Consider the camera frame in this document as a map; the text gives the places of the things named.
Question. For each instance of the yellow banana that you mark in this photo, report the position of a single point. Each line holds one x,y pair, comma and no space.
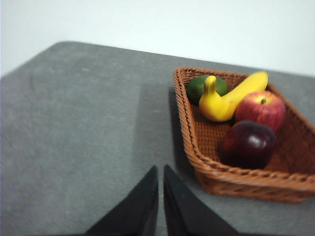
219,108

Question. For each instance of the red apple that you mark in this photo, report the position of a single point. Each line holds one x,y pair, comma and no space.
261,110

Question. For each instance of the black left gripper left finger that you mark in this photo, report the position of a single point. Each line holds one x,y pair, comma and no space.
137,209

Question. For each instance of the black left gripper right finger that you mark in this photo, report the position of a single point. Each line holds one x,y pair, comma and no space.
184,211

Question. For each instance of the brown wicker basket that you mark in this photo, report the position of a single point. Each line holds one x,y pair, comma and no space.
209,132

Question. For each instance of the green avocado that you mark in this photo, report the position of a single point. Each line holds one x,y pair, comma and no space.
194,89

